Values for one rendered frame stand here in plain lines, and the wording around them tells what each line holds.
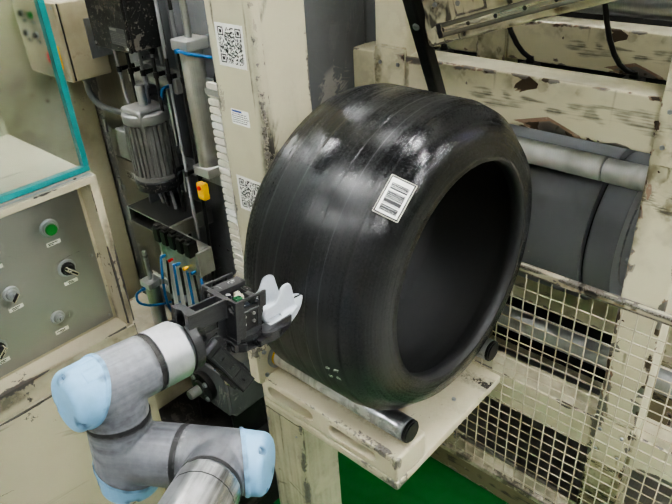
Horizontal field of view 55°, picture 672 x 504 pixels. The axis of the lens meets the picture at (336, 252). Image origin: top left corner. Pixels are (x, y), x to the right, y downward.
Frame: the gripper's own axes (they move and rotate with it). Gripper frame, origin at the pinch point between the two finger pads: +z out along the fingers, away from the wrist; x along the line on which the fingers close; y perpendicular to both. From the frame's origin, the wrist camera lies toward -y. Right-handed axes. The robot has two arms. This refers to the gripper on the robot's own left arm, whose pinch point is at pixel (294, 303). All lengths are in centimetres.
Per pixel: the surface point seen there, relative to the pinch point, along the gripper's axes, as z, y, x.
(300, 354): 3.0, -11.4, 1.7
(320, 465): 35, -74, 26
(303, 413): 16.1, -38.5, 13.8
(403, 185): 11.5, 18.2, -9.9
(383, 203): 8.7, 16.0, -8.7
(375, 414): 16.6, -28.6, -4.0
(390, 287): 8.2, 3.9, -11.3
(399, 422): 17.3, -27.9, -8.9
